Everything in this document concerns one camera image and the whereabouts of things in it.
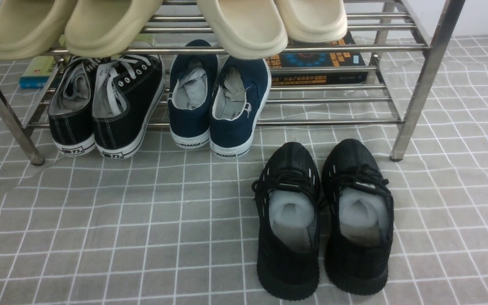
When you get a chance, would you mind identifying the navy canvas shoe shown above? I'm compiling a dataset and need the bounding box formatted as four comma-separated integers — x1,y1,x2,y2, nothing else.
168,54,219,149
209,56,272,158

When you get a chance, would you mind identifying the olive slipper far left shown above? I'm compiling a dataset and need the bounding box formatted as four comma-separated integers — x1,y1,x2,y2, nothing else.
0,0,77,60

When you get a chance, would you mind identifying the cream slipper centre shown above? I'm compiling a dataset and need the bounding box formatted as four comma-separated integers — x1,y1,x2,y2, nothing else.
196,0,288,60

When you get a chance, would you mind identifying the stainless steel shoe rack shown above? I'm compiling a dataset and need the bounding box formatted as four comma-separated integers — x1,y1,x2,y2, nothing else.
0,0,464,166

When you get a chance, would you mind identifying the olive slipper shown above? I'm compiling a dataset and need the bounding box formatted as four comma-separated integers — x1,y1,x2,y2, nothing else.
64,0,163,58
0,0,77,60

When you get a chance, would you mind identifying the navy canvas shoe left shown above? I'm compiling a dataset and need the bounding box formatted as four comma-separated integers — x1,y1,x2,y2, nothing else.
168,54,219,149

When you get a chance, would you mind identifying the cream slipper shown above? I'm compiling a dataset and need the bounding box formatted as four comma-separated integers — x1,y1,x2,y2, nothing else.
196,0,288,60
275,0,347,43

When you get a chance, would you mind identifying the black canvas sneaker left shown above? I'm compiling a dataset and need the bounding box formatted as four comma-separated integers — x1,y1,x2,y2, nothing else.
48,56,103,156

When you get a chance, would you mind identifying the black canvas sneaker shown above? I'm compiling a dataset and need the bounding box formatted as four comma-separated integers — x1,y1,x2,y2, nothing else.
48,56,103,156
92,54,165,160

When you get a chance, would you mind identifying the navy canvas shoe right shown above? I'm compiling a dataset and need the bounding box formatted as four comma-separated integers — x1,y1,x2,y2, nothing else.
209,56,272,158

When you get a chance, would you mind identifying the cream slipper right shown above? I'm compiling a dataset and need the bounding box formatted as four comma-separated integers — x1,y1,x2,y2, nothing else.
275,0,347,43

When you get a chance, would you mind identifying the black book with orange text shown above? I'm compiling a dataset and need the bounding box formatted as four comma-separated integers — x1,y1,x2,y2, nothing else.
266,52,368,86

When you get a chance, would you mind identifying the black knit sneaker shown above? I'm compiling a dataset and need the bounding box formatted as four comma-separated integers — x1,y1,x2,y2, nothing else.
321,139,394,296
252,141,320,301

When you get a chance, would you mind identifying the blue and yellow book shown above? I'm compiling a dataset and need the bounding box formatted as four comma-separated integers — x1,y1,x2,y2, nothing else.
19,55,59,89

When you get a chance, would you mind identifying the black canvas sneaker right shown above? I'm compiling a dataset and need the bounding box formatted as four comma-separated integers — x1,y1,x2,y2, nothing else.
92,54,165,160

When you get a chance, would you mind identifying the grey checkered floor cloth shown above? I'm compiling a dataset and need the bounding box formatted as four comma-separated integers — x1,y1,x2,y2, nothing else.
0,36,488,305

